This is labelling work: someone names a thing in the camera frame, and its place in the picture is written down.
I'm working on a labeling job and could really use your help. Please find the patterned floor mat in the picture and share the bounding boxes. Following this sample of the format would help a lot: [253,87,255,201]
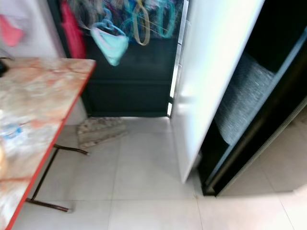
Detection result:
[77,116,128,149]

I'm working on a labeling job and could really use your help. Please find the red hanging bag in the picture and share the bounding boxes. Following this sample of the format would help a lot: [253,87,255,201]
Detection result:
[60,2,87,59]

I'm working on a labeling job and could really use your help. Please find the pink cloth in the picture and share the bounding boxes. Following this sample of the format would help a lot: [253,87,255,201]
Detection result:
[0,14,25,47]

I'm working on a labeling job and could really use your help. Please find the white fridge door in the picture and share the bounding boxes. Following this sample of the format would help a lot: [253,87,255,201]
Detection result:
[170,0,267,184]

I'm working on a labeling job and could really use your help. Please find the clear plastic water bottle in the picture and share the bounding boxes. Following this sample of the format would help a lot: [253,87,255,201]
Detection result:
[0,122,29,141]

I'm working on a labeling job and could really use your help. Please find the bubble wrap sheet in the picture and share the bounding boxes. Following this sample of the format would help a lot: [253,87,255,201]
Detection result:
[215,52,276,145]

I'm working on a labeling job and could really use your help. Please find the small black object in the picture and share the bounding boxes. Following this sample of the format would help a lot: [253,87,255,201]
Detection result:
[0,58,8,76]

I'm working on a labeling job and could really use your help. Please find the yellow clothes hanger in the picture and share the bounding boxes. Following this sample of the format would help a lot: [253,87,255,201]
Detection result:
[132,0,152,46]

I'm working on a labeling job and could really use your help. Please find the dark green cabinet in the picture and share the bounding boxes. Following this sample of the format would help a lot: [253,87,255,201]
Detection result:
[48,0,188,118]

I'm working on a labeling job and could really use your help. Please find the teal clothes hanger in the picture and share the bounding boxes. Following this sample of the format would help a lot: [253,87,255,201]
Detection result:
[154,0,177,39]

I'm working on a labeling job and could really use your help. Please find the dark metal table leg frame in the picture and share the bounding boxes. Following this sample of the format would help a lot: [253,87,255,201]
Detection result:
[25,143,91,213]

